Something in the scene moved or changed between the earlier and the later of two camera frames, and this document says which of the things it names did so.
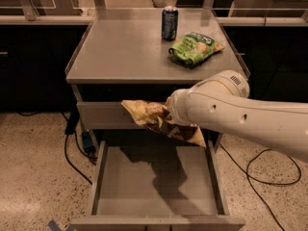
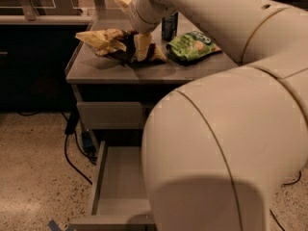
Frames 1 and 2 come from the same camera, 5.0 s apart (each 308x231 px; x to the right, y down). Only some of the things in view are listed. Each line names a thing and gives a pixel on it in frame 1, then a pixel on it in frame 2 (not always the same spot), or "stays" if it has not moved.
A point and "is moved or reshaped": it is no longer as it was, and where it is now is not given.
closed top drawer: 105,115 stays
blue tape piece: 53,226 stays
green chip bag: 193,48 stays
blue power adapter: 88,142 stays
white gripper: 174,110 → 137,18
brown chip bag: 156,115 is moved or reshaped
